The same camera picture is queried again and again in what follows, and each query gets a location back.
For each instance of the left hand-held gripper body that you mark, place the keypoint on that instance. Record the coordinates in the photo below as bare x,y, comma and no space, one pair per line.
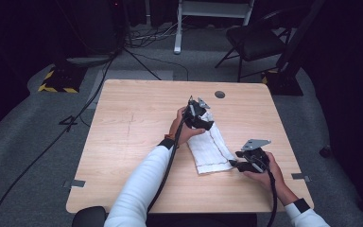
195,113

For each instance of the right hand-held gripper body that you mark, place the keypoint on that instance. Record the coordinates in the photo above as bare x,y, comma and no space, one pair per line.
255,156

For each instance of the white towel with red stitching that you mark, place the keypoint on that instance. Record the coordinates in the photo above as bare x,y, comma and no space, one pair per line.
209,148

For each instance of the person's left hand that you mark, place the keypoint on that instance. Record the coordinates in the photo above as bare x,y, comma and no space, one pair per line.
181,130

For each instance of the person's right hand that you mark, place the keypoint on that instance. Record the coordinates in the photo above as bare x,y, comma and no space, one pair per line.
272,178

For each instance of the orange wristband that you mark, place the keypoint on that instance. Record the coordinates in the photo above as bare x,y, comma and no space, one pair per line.
170,137

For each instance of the grey tape strip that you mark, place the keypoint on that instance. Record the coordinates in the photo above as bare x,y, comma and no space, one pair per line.
300,176
75,183

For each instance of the small black floor object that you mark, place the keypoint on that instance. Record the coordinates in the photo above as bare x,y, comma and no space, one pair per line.
325,152

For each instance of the black stand base striped edge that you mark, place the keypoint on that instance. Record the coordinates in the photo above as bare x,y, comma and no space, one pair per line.
283,83
63,80

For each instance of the black folding chair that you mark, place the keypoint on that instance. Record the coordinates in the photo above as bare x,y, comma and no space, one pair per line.
255,44

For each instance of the grey round stand base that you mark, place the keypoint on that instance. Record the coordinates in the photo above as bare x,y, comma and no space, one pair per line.
91,60

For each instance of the black slanted stand pole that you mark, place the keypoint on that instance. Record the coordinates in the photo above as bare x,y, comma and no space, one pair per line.
299,34

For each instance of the person's dark clothing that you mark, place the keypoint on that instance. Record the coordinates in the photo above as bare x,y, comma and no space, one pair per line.
89,217

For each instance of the white metal stand frame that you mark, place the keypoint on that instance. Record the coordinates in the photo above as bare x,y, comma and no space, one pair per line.
178,34

